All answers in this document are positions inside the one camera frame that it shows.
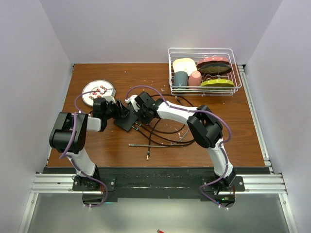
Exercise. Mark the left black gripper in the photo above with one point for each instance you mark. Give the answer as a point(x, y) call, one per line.
point(122, 111)

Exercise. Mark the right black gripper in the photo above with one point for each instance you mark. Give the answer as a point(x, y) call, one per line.
point(145, 121)

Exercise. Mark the black network switch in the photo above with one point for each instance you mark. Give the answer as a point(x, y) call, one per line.
point(126, 123)

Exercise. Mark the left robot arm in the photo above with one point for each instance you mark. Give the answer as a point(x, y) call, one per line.
point(68, 136)

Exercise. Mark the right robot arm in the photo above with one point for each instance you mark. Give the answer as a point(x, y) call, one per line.
point(205, 127)

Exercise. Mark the round white patterned plate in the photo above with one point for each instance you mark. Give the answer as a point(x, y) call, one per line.
point(94, 90)

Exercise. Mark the dark grey cup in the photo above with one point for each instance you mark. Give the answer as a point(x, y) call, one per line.
point(180, 80)

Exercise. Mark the pink cup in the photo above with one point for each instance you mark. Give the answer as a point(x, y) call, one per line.
point(194, 79)

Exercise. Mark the cream yellow plate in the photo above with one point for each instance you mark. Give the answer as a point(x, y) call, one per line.
point(187, 65)

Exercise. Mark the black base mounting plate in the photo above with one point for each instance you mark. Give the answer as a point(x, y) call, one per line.
point(158, 183)

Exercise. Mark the black brown bowl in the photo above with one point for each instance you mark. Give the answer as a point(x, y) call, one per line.
point(215, 69)

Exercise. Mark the olive green bowl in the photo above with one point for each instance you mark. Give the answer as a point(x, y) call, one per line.
point(217, 83)

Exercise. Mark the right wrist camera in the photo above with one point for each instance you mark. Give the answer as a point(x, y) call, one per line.
point(131, 100)

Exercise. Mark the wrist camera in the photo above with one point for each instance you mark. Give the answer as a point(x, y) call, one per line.
point(109, 95)
point(131, 100)

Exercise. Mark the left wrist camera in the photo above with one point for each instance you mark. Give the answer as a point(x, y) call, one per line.
point(109, 95)

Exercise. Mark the white wire dish rack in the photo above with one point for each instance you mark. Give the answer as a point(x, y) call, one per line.
point(196, 54)

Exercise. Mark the aluminium frame rail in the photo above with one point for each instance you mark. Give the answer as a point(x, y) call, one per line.
point(262, 204)

